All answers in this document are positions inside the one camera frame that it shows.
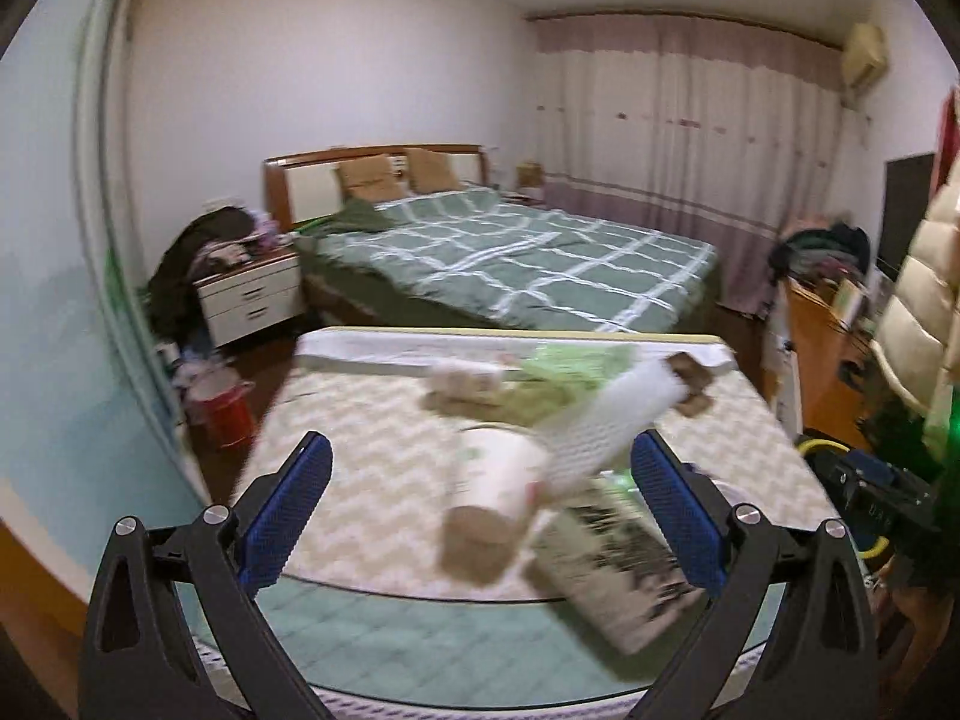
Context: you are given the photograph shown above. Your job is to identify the beige air conditioner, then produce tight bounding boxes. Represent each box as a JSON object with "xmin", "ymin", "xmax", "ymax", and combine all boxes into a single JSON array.
[{"xmin": 840, "ymin": 22, "xmax": 890, "ymax": 95}]

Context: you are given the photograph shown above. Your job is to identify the white pill bottle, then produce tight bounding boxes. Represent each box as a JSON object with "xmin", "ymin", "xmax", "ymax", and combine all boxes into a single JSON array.
[{"xmin": 424, "ymin": 360, "xmax": 511, "ymax": 413}]

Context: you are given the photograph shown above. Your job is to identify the green plaid duvet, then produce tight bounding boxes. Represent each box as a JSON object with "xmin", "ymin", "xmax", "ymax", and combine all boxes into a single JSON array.
[{"xmin": 296, "ymin": 187, "xmax": 725, "ymax": 335}]

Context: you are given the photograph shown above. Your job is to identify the pile of dark clothes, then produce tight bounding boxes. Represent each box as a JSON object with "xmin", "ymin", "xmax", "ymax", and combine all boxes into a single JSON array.
[{"xmin": 146, "ymin": 208, "xmax": 260, "ymax": 331}]

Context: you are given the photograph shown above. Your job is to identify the cream puffer jacket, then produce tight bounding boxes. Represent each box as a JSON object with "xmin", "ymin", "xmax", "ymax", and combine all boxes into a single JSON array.
[{"xmin": 870, "ymin": 184, "xmax": 960, "ymax": 428}]

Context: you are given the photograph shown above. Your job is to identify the black and white printed packet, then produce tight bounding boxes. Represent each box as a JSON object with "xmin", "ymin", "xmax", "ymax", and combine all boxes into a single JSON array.
[{"xmin": 529, "ymin": 476, "xmax": 710, "ymax": 655}]

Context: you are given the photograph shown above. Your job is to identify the white paper cup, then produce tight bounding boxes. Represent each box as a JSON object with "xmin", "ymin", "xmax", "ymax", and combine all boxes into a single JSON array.
[{"xmin": 441, "ymin": 424, "xmax": 557, "ymax": 587}]

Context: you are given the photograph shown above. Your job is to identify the person's right forearm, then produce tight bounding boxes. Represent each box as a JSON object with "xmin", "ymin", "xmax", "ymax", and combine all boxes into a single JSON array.
[{"xmin": 885, "ymin": 581, "xmax": 950, "ymax": 698}]

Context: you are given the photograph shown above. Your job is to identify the teal diamond patterned sheet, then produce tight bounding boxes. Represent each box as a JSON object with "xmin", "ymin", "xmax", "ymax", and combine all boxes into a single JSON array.
[{"xmin": 176, "ymin": 577, "xmax": 788, "ymax": 715}]

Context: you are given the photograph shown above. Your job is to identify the yellow plastic hoop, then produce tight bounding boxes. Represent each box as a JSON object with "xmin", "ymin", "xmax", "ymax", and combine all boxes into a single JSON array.
[{"xmin": 796, "ymin": 431, "xmax": 892, "ymax": 557}]

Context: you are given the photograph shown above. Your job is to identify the dark green cloth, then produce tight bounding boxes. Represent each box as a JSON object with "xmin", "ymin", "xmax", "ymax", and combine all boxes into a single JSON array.
[{"xmin": 304, "ymin": 199, "xmax": 402, "ymax": 235}]

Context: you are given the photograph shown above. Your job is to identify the white bottle with green label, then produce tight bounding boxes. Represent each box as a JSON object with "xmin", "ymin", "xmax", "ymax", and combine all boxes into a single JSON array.
[{"xmin": 536, "ymin": 356, "xmax": 687, "ymax": 500}]

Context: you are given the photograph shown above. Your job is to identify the red hanging cloth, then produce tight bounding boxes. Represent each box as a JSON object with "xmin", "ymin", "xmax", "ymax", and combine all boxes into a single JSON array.
[{"xmin": 937, "ymin": 90, "xmax": 960, "ymax": 188}]

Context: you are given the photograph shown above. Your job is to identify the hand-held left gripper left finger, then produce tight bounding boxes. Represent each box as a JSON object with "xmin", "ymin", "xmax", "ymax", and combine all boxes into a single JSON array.
[{"xmin": 79, "ymin": 431, "xmax": 335, "ymax": 720}]

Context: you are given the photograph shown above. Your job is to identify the red bucket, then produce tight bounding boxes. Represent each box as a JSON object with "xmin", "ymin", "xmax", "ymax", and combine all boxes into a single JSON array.
[{"xmin": 187, "ymin": 382, "xmax": 256, "ymax": 451}]

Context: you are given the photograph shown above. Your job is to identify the green plastic wrapper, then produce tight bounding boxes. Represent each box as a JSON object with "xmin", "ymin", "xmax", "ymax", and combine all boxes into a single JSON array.
[{"xmin": 510, "ymin": 345, "xmax": 638, "ymax": 425}]

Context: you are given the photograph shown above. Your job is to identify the brown pillow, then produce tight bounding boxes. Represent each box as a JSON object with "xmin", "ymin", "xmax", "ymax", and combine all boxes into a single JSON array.
[
  {"xmin": 405, "ymin": 148, "xmax": 462, "ymax": 194},
  {"xmin": 334, "ymin": 155, "xmax": 402, "ymax": 202}
]

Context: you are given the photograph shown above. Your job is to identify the wooden bed headboard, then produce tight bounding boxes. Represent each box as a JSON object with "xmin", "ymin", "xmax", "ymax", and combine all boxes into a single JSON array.
[{"xmin": 262, "ymin": 142, "xmax": 488, "ymax": 233}]

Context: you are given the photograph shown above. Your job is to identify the heap of clothes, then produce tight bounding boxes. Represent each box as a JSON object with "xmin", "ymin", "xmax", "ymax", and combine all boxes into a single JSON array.
[{"xmin": 772, "ymin": 214, "xmax": 875, "ymax": 286}]

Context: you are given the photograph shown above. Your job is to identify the wooden desk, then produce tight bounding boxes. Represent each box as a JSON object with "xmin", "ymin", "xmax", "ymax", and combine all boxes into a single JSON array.
[{"xmin": 780, "ymin": 277, "xmax": 878, "ymax": 436}]

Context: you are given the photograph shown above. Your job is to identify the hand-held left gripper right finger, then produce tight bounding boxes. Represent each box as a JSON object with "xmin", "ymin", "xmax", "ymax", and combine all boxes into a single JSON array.
[{"xmin": 630, "ymin": 429, "xmax": 878, "ymax": 720}]

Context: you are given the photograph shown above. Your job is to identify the small brown box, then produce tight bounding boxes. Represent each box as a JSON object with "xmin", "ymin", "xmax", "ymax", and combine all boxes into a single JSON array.
[{"xmin": 664, "ymin": 351, "xmax": 713, "ymax": 417}]

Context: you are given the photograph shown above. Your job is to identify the crumpled plastic bags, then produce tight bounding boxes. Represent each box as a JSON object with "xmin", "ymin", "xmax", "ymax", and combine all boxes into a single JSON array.
[{"xmin": 156, "ymin": 343, "xmax": 197, "ymax": 392}]

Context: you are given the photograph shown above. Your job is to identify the white nightstand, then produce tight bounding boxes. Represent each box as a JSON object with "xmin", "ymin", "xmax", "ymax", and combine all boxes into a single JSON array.
[{"xmin": 193, "ymin": 251, "xmax": 305, "ymax": 350}]

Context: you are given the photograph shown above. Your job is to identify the glass wardrobe sliding door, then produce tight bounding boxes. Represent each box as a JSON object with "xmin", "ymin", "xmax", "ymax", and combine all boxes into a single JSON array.
[{"xmin": 0, "ymin": 0, "xmax": 215, "ymax": 578}]

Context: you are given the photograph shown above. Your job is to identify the black television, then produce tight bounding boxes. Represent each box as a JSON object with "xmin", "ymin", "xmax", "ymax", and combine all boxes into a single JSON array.
[{"xmin": 877, "ymin": 154, "xmax": 938, "ymax": 282}]

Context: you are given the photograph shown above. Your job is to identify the beige zigzag patterned mat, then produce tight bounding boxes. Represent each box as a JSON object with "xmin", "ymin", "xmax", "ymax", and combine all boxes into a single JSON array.
[{"xmin": 232, "ymin": 326, "xmax": 841, "ymax": 602}]

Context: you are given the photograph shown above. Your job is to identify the pink and white curtain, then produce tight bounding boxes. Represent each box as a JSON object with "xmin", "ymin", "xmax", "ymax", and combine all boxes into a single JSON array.
[{"xmin": 529, "ymin": 15, "xmax": 848, "ymax": 316}]

